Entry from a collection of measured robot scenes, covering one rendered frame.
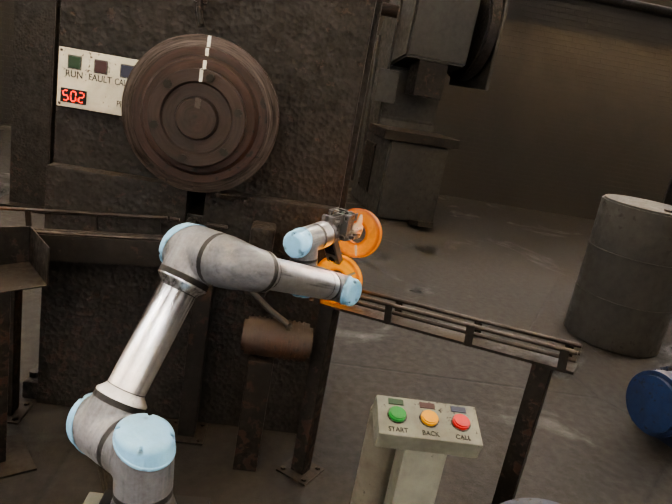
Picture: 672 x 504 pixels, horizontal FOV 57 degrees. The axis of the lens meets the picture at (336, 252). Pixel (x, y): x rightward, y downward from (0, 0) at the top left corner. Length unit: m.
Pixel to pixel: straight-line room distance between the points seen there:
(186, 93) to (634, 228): 2.79
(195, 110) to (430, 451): 1.12
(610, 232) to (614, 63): 5.20
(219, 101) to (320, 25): 0.44
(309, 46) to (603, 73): 7.10
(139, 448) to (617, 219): 3.21
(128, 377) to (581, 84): 7.94
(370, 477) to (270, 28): 1.37
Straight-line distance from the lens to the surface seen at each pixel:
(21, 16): 4.82
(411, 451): 1.46
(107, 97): 2.14
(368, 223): 1.90
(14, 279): 1.95
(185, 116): 1.86
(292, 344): 1.94
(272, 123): 1.93
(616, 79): 9.00
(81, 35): 2.18
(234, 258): 1.29
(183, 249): 1.36
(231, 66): 1.91
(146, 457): 1.27
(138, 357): 1.37
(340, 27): 2.08
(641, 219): 3.91
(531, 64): 8.54
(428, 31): 6.08
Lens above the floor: 1.31
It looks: 16 degrees down
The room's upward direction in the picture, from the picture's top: 10 degrees clockwise
